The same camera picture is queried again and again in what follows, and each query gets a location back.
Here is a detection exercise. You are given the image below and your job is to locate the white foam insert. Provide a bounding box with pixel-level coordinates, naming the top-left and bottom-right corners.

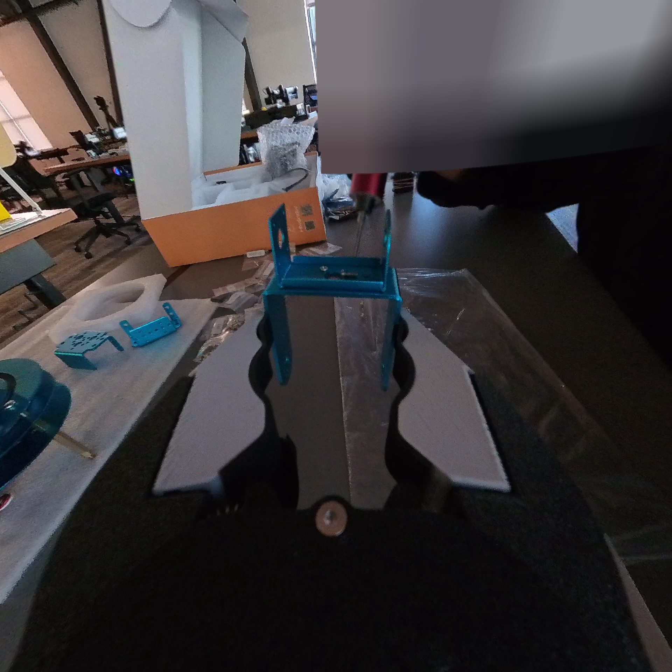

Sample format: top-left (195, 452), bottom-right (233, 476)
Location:
top-left (68, 277), bottom-right (169, 329)

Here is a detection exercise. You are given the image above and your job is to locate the wooden background desk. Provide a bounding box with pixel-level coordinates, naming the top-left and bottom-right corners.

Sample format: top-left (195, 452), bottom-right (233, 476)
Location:
top-left (44, 152), bottom-right (132, 176)

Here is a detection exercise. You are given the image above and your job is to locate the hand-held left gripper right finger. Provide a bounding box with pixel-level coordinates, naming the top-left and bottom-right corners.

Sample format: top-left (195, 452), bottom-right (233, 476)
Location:
top-left (385, 315), bottom-right (512, 510)

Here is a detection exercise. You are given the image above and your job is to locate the clear plastic bag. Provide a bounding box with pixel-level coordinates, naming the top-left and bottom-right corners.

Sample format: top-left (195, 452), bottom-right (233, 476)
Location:
top-left (333, 268), bottom-right (672, 578)

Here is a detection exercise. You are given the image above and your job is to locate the orange and white cardboard box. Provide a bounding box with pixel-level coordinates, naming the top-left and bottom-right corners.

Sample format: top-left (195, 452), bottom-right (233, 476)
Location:
top-left (102, 0), bottom-right (329, 268)

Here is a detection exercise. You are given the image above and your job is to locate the brass standoff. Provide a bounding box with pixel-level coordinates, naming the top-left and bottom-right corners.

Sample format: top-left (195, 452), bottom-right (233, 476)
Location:
top-left (55, 429), bottom-right (98, 460)

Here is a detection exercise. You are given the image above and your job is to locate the blue wide perforated bracket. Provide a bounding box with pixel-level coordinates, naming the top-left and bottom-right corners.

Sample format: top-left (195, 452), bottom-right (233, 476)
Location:
top-left (54, 330), bottom-right (125, 371)

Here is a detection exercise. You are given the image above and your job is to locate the white instruction sheet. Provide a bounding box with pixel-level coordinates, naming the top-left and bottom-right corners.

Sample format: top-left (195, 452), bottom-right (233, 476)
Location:
top-left (0, 291), bottom-right (218, 604)

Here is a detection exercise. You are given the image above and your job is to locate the black office chair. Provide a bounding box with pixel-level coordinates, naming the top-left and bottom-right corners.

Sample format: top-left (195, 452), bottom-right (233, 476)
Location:
top-left (68, 190), bottom-right (144, 259)

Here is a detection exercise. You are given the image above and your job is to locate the blue slim U bracket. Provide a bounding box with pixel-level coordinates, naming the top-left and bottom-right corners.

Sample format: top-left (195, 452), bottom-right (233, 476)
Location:
top-left (120, 302), bottom-right (183, 348)

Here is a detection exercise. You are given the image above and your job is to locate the pile of small parts bags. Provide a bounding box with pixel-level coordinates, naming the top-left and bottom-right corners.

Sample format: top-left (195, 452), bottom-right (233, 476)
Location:
top-left (191, 244), bottom-right (344, 365)

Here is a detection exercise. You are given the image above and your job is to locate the red screwdriver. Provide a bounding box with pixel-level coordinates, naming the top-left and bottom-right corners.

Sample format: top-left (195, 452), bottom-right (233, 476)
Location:
top-left (349, 172), bottom-right (388, 259)

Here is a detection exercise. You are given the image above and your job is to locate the blue toy robot arm base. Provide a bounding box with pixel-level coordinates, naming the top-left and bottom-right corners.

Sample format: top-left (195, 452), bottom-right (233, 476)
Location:
top-left (0, 358), bottom-right (72, 489)

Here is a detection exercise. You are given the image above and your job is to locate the black cable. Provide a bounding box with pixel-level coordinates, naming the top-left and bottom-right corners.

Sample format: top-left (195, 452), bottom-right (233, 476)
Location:
top-left (281, 167), bottom-right (317, 194)

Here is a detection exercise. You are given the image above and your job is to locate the wooden table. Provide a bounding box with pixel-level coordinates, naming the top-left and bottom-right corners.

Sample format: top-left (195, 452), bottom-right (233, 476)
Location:
top-left (0, 207), bottom-right (77, 310)

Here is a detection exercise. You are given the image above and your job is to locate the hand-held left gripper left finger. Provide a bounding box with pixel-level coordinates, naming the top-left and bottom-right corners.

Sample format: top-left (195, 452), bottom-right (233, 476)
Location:
top-left (151, 314), bottom-right (300, 510)

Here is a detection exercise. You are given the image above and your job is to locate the pile of blue packets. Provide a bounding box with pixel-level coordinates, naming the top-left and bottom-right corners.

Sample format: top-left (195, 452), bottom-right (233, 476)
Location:
top-left (319, 186), bottom-right (363, 224)

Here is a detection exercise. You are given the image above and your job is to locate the blue short U bracket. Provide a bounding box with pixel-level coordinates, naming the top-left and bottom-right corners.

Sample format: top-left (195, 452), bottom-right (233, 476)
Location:
top-left (268, 203), bottom-right (394, 295)

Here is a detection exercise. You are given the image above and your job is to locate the bubble wrap bag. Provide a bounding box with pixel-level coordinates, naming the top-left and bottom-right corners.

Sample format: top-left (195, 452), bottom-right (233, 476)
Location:
top-left (259, 118), bottom-right (319, 179)

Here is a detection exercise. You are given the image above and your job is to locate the blue long-legged U bracket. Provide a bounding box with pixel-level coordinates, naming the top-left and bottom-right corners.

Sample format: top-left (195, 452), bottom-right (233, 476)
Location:
top-left (261, 283), bottom-right (404, 392)

